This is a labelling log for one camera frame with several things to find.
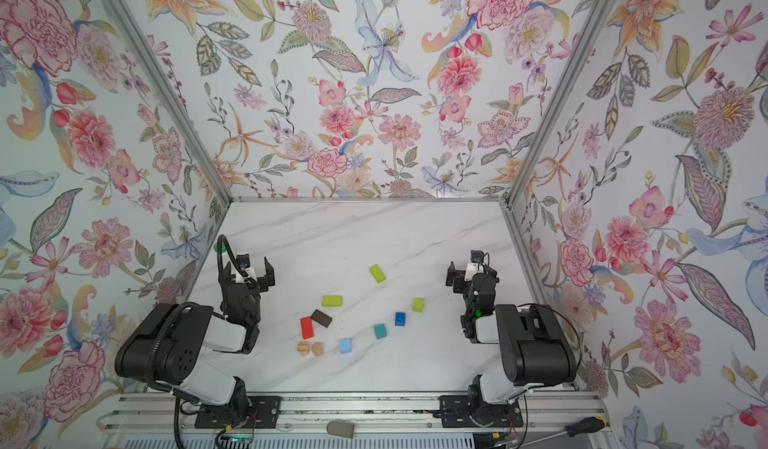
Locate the lime green rectangular block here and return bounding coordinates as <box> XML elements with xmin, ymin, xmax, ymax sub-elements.
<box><xmin>369</xmin><ymin>264</ymin><xmax>386</xmax><ymax>283</ymax></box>
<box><xmin>321</xmin><ymin>295</ymin><xmax>343</xmax><ymax>307</ymax></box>

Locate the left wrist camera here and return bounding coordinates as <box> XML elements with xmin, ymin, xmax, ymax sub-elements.
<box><xmin>234</xmin><ymin>252</ymin><xmax>252</xmax><ymax>283</ymax></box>

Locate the black handled screwdriver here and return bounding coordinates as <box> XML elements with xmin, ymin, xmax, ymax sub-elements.
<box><xmin>518</xmin><ymin>417</ymin><xmax>608</xmax><ymax>448</ymax></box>

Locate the light blue cube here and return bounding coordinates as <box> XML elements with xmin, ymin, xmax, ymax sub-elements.
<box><xmin>339</xmin><ymin>338</ymin><xmax>352</xmax><ymax>354</ymax></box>

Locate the grey oval tag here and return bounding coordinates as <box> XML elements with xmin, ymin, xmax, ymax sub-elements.
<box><xmin>326</xmin><ymin>420</ymin><xmax>355</xmax><ymax>439</ymax></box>

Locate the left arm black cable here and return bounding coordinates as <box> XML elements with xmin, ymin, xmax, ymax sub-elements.
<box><xmin>143</xmin><ymin>234</ymin><xmax>236</xmax><ymax>390</ymax></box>

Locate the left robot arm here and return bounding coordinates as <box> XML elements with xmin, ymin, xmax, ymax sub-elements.
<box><xmin>114</xmin><ymin>253</ymin><xmax>275</xmax><ymax>427</ymax></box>

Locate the natural wood round block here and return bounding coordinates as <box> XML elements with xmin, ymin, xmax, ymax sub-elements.
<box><xmin>297</xmin><ymin>341</ymin><xmax>310</xmax><ymax>356</ymax></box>
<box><xmin>311</xmin><ymin>342</ymin><xmax>324</xmax><ymax>357</ymax></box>

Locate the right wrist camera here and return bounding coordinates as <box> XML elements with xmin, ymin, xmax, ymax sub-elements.
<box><xmin>467</xmin><ymin>249</ymin><xmax>486</xmax><ymax>273</ymax></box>

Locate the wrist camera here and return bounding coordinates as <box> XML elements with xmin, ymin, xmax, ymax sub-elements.
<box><xmin>234</xmin><ymin>252</ymin><xmax>252</xmax><ymax>283</ymax></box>
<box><xmin>467</xmin><ymin>249</ymin><xmax>486</xmax><ymax>273</ymax></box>

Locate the dark blue cube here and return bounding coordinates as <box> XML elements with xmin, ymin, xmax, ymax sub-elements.
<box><xmin>394</xmin><ymin>312</ymin><xmax>406</xmax><ymax>327</ymax></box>

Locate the lime green cube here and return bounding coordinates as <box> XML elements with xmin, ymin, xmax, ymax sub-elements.
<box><xmin>412</xmin><ymin>298</ymin><xmax>425</xmax><ymax>313</ymax></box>

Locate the teal cube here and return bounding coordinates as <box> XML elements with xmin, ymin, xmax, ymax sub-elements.
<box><xmin>374</xmin><ymin>324</ymin><xmax>388</xmax><ymax>339</ymax></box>

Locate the brown rectangular block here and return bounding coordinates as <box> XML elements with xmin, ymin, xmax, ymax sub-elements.
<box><xmin>310</xmin><ymin>310</ymin><xmax>333</xmax><ymax>328</ymax></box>

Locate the red rectangular block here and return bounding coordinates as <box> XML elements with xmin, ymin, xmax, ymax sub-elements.
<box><xmin>300</xmin><ymin>317</ymin><xmax>314</xmax><ymax>340</ymax></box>

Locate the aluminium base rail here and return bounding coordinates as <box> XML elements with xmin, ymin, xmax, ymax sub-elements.
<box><xmin>96</xmin><ymin>388</ymin><xmax>608</xmax><ymax>435</ymax></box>

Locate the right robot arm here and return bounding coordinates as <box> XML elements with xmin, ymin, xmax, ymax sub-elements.
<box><xmin>439</xmin><ymin>261</ymin><xmax>578</xmax><ymax>429</ymax></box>

